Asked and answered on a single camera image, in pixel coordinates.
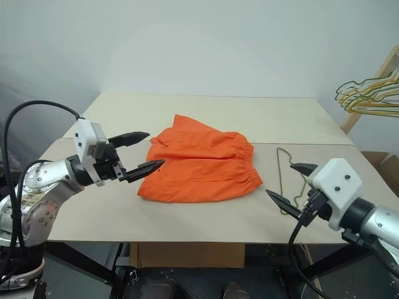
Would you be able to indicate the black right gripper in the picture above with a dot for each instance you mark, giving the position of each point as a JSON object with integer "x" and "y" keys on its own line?
{"x": 316, "y": 207}

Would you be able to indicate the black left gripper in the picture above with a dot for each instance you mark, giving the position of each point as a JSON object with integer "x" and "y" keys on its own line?
{"x": 107, "y": 169}

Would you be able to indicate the orange shirt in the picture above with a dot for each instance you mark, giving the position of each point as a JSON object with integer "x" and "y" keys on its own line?
{"x": 199, "y": 168}

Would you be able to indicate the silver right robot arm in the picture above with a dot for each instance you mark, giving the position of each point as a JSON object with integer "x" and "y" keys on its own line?
{"x": 383, "y": 221}

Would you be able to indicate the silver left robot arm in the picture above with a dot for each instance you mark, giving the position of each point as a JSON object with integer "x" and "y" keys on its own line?
{"x": 46, "y": 174}

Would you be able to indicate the bunch of wooden hangers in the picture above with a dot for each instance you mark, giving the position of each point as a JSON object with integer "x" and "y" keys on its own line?
{"x": 350, "y": 123}

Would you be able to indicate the open cardboard box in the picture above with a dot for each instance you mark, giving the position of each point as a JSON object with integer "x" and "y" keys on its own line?
{"x": 378, "y": 160}

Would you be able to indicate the flat brown cardboard box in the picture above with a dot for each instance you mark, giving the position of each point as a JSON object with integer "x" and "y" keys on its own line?
{"x": 187, "y": 255}

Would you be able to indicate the dark rounded foot shape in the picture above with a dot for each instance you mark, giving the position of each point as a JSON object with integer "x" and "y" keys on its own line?
{"x": 235, "y": 291}
{"x": 162, "y": 289}

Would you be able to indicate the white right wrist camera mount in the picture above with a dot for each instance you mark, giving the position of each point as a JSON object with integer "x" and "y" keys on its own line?
{"x": 336, "y": 183}

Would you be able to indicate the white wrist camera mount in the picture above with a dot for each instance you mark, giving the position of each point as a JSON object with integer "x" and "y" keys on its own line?
{"x": 82, "y": 140}
{"x": 336, "y": 183}

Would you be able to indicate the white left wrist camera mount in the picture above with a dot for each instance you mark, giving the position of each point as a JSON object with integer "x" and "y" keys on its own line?
{"x": 82, "y": 140}

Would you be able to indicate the black metal table frame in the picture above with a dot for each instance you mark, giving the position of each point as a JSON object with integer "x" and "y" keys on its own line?
{"x": 265, "y": 253}

